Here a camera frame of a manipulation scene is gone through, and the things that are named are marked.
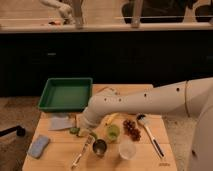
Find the grey folded cloth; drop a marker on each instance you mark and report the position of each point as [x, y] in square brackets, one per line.
[61, 122]

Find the white plastic cup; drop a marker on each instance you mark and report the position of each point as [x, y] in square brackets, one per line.
[127, 149]

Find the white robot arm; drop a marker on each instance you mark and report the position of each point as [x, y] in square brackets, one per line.
[191, 97]

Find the blue sponge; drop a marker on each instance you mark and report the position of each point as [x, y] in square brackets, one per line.
[38, 146]

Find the black dish brush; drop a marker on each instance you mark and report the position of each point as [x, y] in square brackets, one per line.
[141, 119]

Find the green plastic tray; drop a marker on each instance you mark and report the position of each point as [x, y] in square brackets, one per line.
[66, 94]

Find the bunch of red grapes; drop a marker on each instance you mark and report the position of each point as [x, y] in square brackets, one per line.
[131, 130]

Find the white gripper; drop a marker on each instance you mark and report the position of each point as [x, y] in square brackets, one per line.
[83, 123]

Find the yellow corn cob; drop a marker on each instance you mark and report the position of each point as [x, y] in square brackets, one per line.
[111, 118]

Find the metal cup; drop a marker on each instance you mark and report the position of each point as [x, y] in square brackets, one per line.
[99, 147]

